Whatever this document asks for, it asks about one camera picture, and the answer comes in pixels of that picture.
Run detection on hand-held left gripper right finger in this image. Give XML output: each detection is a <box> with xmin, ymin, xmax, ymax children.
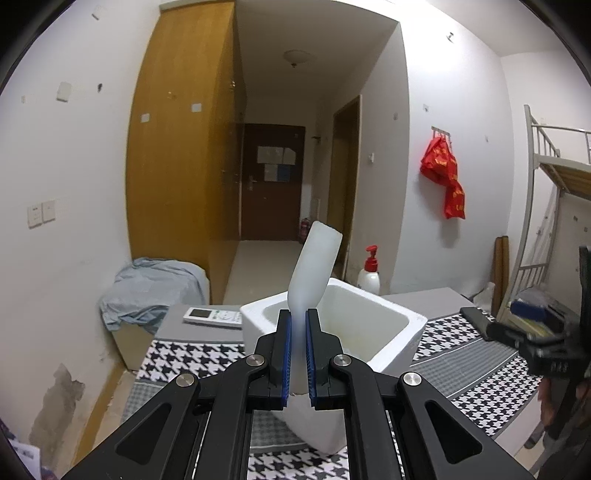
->
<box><xmin>305</xmin><ymin>308</ymin><xmax>532</xmax><ymax>480</ymax></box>

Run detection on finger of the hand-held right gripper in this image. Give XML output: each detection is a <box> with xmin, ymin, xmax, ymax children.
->
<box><xmin>485</xmin><ymin>320</ymin><xmax>548</xmax><ymax>356</ymax></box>
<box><xmin>510</xmin><ymin>299</ymin><xmax>580</xmax><ymax>324</ymax></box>

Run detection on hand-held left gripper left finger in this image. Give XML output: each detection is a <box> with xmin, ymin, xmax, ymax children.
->
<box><xmin>60</xmin><ymin>309</ymin><xmax>294</xmax><ymax>480</ymax></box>

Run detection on white foam box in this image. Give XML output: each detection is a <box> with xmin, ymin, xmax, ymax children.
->
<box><xmin>240</xmin><ymin>277</ymin><xmax>428</xmax><ymax>455</ymax></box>

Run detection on grey stick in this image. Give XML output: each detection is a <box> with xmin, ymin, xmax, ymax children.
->
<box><xmin>286</xmin><ymin>220</ymin><xmax>344</xmax><ymax>398</ymax></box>

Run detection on person's right hand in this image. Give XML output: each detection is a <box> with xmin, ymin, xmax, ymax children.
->
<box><xmin>538</xmin><ymin>376</ymin><xmax>565</xmax><ymax>437</ymax></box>

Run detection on black smartphone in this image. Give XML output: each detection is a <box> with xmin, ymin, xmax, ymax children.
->
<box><xmin>459</xmin><ymin>306</ymin><xmax>497</xmax><ymax>341</ymax></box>

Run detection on leaning wooden planks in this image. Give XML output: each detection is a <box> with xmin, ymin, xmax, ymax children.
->
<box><xmin>490</xmin><ymin>236</ymin><xmax>510</xmax><ymax>319</ymax></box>

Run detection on white remote control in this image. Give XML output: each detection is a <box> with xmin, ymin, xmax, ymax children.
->
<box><xmin>183</xmin><ymin>306</ymin><xmax>243</xmax><ymax>328</ymax></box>

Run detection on houndstooth table cloth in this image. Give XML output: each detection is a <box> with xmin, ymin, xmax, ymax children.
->
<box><xmin>122</xmin><ymin>295</ymin><xmax>550</xmax><ymax>480</ymax></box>

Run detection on white lotion bottle red pump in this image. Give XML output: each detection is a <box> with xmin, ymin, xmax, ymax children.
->
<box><xmin>357</xmin><ymin>244</ymin><xmax>382</xmax><ymax>296</ymax></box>

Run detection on grey metal bunk bed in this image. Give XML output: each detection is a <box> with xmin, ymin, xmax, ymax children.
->
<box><xmin>501</xmin><ymin>105</ymin><xmax>591</xmax><ymax>324</ymax></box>

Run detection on dark brown entrance door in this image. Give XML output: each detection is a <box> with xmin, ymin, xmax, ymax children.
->
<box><xmin>238</xmin><ymin>123</ymin><xmax>306</xmax><ymax>241</ymax></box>

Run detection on red printed bag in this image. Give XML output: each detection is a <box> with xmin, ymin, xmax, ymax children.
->
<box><xmin>419</xmin><ymin>136</ymin><xmax>466</xmax><ymax>221</ymax></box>

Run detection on white paper notice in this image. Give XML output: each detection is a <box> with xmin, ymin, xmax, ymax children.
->
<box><xmin>257</xmin><ymin>147</ymin><xmax>296</xmax><ymax>164</ymax></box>

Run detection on tall wooden wardrobe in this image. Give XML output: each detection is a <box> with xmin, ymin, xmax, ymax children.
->
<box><xmin>126</xmin><ymin>0</ymin><xmax>247</xmax><ymax>305</ymax></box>

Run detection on loose paper sheets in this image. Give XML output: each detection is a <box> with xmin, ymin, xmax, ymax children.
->
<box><xmin>7</xmin><ymin>438</ymin><xmax>43</xmax><ymax>477</ymax></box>

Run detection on round ceiling lamp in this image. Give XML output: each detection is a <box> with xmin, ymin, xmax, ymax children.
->
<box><xmin>283</xmin><ymin>50</ymin><xmax>317</xmax><ymax>69</ymax></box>

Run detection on double white wall switch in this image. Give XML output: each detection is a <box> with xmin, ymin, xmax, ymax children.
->
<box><xmin>27</xmin><ymin>199</ymin><xmax>57</xmax><ymax>229</ymax></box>

